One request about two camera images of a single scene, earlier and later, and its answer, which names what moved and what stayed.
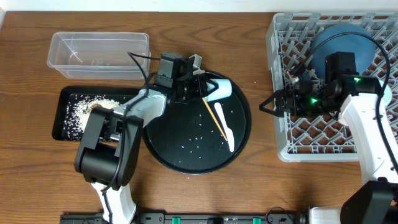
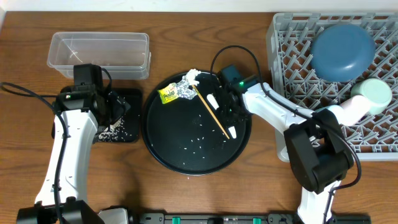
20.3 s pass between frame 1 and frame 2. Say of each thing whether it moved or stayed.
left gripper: moved
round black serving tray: stayed
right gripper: moved
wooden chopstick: stayed
